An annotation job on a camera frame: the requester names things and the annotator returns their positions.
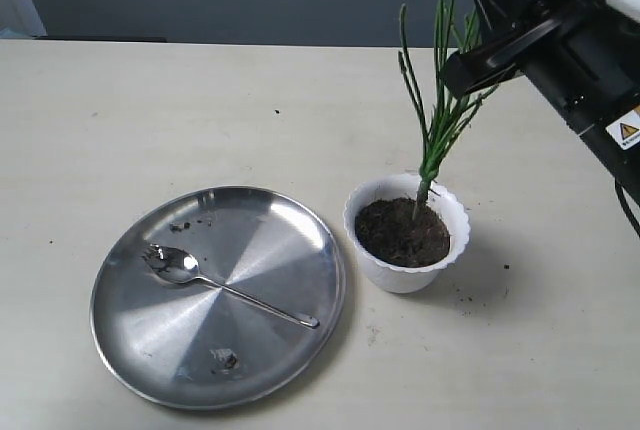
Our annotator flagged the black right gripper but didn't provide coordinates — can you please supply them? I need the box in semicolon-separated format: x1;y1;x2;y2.
442;0;589;96

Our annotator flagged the dark brown potting soil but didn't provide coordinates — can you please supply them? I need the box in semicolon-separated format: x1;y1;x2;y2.
355;197;451;268

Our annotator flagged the white plastic flower pot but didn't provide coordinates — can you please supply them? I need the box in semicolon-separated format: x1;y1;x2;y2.
343;173;471;294

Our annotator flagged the red artificial anthurium flower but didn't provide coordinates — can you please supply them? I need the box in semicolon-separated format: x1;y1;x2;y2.
398;0;498;219

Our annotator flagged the stainless steel spork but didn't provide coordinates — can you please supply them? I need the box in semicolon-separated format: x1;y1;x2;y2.
142;244;320;329

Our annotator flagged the round stainless steel plate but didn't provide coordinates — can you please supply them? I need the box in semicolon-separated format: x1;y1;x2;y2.
90;186;346;410

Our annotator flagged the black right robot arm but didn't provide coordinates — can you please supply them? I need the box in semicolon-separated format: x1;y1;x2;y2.
439;0;639;228

